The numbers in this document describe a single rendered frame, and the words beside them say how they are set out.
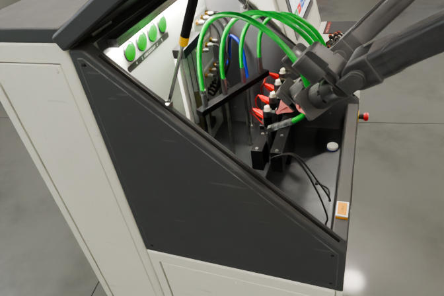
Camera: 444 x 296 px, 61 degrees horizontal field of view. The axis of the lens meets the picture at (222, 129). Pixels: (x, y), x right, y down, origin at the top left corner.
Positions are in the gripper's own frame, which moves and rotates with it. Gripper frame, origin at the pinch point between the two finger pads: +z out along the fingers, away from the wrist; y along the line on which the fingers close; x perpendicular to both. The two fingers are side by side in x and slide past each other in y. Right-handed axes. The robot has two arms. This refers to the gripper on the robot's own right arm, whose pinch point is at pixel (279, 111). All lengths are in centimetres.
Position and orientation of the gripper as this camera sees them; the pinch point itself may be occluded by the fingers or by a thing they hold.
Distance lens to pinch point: 113.1
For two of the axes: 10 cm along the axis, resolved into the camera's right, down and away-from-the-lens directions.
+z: -4.5, 4.7, 7.6
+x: -5.0, 5.7, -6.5
